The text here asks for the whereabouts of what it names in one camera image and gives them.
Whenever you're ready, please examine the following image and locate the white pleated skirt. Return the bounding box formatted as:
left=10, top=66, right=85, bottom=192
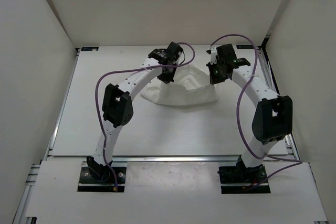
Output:
left=140, top=65, right=218, bottom=106

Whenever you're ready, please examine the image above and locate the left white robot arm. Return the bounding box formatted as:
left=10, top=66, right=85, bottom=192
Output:
left=87, top=42, right=183, bottom=182

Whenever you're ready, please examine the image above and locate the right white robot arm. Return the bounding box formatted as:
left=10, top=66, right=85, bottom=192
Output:
left=207, top=44, right=293, bottom=182

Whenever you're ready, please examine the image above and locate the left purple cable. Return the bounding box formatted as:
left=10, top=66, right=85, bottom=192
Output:
left=94, top=42, right=196, bottom=190

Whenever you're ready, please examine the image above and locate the purple cable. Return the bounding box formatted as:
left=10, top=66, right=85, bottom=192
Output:
left=209, top=34, right=302, bottom=190
left=94, top=42, right=196, bottom=190

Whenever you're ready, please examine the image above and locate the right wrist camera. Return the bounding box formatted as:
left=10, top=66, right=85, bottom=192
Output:
left=206, top=47, right=218, bottom=65

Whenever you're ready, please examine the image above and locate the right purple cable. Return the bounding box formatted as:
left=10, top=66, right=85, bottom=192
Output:
left=209, top=34, right=302, bottom=190

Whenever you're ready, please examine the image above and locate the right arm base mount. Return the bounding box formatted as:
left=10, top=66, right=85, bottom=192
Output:
left=217, top=158, right=271, bottom=195

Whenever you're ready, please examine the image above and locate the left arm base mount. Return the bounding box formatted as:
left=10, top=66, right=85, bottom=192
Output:
left=77, top=156, right=127, bottom=193

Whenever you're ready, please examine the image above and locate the aluminium frame rail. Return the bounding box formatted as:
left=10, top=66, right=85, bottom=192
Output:
left=45, top=154, right=295, bottom=163

